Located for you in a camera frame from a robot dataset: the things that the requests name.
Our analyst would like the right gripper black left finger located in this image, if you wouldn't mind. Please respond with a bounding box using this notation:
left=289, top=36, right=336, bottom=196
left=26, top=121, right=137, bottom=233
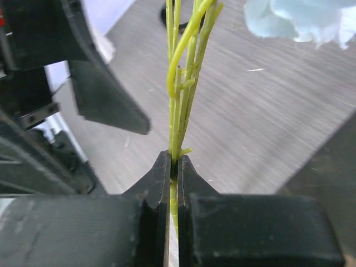
left=1, top=151, right=171, bottom=266

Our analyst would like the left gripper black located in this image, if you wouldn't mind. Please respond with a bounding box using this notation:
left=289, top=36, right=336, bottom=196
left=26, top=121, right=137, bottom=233
left=1, top=1, right=151, bottom=195

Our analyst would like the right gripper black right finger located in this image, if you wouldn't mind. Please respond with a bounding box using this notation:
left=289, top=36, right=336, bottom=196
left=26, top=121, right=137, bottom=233
left=177, top=156, right=345, bottom=266

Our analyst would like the black ribbon with gold lettering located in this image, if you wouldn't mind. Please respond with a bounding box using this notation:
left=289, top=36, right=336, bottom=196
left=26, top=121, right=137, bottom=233
left=160, top=5, right=201, bottom=31

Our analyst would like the blue hydrangea stem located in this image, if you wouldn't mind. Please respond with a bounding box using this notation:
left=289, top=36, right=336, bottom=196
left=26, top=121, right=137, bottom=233
left=165, top=0, right=356, bottom=240

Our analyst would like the black wrapping paper sheet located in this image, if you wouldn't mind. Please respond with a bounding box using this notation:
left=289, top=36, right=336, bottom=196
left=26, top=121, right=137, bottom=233
left=277, top=113, right=355, bottom=258

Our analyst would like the white ribbed vase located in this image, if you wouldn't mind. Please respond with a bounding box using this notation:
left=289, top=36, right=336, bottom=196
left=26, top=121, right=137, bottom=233
left=92, top=28, right=116, bottom=65

